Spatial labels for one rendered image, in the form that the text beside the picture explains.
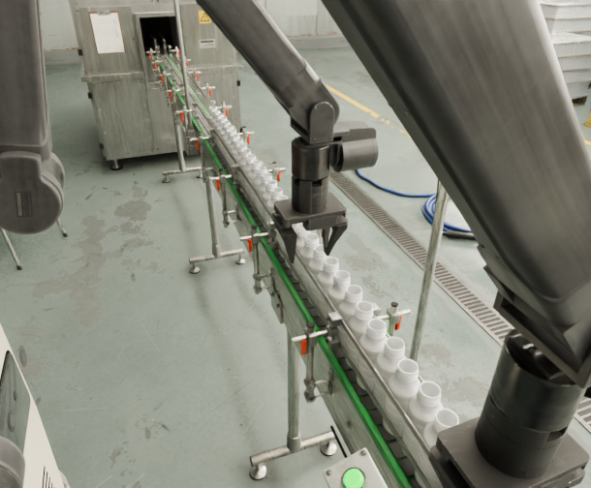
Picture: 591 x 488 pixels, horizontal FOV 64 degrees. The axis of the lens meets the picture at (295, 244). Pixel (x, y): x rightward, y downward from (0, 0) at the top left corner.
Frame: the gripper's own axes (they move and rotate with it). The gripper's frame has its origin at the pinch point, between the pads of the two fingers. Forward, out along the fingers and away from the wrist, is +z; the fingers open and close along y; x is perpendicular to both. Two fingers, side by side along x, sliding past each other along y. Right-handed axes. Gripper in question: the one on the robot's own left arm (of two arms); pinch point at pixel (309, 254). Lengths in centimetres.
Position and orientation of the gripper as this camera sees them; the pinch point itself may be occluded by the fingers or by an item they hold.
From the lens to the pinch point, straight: 79.1
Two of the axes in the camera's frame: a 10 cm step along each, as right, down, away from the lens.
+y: -9.4, 1.8, -2.8
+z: 0.0, 8.4, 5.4
